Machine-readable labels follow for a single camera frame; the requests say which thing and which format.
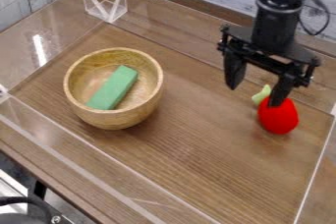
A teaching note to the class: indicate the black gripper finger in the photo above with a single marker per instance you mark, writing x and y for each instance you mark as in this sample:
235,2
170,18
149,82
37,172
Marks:
235,67
282,90

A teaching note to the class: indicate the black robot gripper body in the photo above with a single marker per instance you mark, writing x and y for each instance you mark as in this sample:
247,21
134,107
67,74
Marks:
267,45

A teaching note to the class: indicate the green rectangular block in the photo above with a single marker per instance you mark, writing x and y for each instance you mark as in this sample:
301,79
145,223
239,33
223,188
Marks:
114,89

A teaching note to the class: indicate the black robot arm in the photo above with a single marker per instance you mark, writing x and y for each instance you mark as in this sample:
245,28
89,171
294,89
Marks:
267,46

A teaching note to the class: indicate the brown wooden bowl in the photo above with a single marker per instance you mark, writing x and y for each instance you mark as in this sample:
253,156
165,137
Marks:
89,73

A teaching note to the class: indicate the red plush strawberry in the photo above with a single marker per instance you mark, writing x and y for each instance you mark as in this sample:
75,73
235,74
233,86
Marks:
279,119

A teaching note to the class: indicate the clear acrylic corner bracket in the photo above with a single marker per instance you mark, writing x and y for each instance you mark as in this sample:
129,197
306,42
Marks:
106,10

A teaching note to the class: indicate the clear acrylic tray wall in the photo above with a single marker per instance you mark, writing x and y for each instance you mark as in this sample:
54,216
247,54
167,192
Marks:
109,190

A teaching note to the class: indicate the black table frame leg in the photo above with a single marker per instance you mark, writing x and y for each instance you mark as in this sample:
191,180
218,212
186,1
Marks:
37,192

